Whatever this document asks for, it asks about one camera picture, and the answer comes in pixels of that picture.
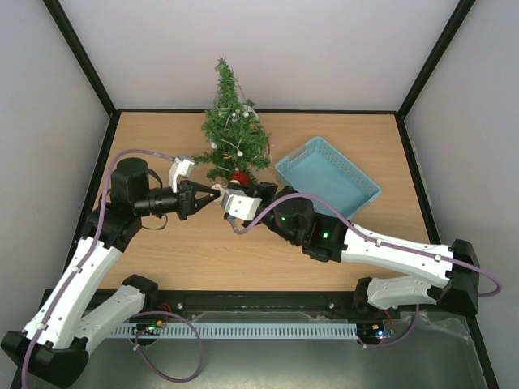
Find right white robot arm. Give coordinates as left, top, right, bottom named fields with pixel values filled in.
left=227, top=186, right=479, bottom=318

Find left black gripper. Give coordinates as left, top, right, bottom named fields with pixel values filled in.
left=135, top=181, right=221, bottom=222

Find small green christmas tree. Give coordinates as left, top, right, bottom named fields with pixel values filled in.
left=190, top=57, right=273, bottom=186

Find wooden heart ornament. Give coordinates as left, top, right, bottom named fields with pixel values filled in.
left=211, top=183, right=228, bottom=205

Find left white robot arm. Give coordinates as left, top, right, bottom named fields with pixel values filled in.
left=1, top=156, right=219, bottom=388

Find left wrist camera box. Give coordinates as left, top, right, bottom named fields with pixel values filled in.
left=168, top=156, right=195, bottom=193

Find red ball ornament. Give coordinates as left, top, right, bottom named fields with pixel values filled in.
left=229, top=171, right=250, bottom=186

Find white cable duct rail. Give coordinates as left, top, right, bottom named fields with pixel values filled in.
left=108, top=323, right=358, bottom=340

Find light blue plastic basket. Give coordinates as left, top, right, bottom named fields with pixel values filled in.
left=275, top=136, right=382, bottom=220

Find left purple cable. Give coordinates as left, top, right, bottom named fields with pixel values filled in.
left=19, top=151, right=202, bottom=388

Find fairy light string white beads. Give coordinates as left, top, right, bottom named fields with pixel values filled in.
left=199, top=89, right=268, bottom=175

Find black frame rail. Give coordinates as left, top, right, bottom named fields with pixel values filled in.
left=49, top=289, right=471, bottom=318

